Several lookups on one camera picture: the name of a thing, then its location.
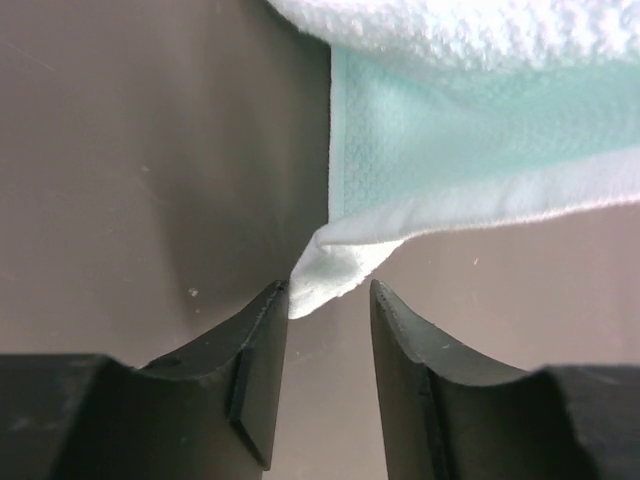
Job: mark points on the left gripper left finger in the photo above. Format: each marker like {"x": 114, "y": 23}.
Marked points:
{"x": 206, "y": 410}

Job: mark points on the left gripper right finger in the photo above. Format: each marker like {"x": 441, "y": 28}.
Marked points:
{"x": 450, "y": 412}

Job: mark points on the light mint towel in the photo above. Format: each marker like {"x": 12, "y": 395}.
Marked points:
{"x": 456, "y": 115}

